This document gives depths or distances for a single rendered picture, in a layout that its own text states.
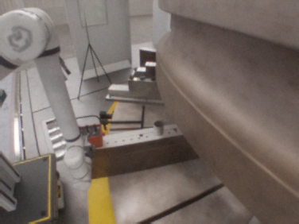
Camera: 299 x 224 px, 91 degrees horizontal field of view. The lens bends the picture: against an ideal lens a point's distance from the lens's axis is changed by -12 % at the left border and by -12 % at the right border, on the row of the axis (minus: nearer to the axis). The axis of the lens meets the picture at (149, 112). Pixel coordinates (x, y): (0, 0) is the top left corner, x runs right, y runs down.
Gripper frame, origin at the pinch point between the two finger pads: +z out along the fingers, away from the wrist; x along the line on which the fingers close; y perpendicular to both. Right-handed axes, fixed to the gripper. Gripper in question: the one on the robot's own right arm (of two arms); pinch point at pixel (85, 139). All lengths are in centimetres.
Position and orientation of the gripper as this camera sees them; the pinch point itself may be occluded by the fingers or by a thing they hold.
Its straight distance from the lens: 111.7
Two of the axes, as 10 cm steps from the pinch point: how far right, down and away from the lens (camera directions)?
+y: 0.0, -8.0, -6.1
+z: -2.3, -5.9, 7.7
